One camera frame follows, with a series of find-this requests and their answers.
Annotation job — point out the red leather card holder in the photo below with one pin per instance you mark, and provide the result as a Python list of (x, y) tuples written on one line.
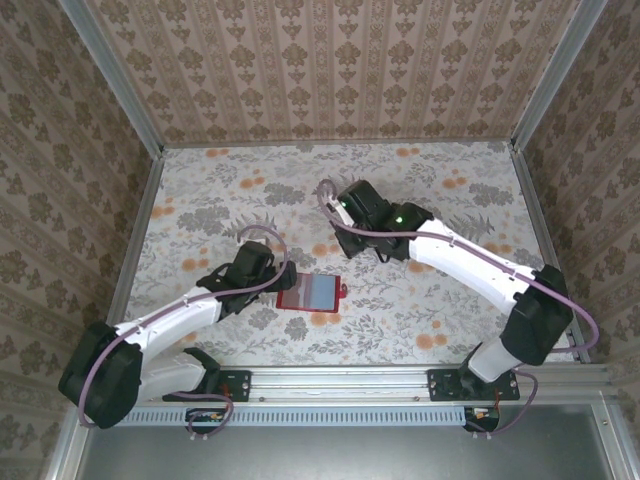
[(310, 292)]

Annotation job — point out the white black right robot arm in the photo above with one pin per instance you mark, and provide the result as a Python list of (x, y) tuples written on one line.
[(465, 255)]

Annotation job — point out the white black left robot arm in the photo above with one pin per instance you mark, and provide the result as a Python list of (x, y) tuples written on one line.
[(165, 320)]

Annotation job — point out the small circuit board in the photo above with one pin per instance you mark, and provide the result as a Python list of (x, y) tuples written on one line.
[(205, 416), (482, 415)]

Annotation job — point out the grey metal sheet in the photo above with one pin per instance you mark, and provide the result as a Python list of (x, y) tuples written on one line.
[(350, 455)]

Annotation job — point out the aluminium table back rail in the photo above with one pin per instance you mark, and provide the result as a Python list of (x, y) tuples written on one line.
[(340, 143)]

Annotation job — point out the aluminium table side rail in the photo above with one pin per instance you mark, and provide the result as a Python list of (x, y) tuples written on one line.
[(541, 225), (135, 240)]

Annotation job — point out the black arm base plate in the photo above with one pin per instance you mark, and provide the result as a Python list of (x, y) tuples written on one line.
[(442, 385), (240, 387)]

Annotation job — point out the aluminium frame post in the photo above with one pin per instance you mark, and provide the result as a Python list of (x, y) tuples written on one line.
[(112, 75), (550, 75)]

